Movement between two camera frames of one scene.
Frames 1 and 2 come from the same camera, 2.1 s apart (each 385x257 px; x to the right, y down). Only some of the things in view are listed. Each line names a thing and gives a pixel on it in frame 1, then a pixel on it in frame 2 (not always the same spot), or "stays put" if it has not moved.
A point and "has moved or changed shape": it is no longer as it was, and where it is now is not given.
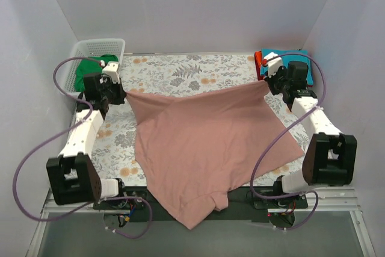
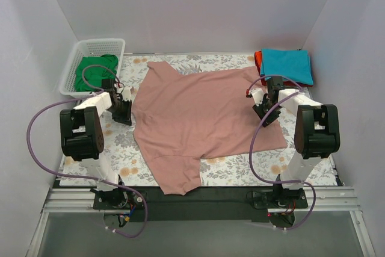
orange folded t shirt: x=258 y=59 stays put
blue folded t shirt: x=286 y=60 stays put
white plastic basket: x=85 y=48 stays put
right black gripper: x=275 y=82 → x=267 y=112
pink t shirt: x=192 y=153 has moved or changed shape
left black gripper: x=117 y=93 → x=123 y=112
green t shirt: x=90 y=66 stays put
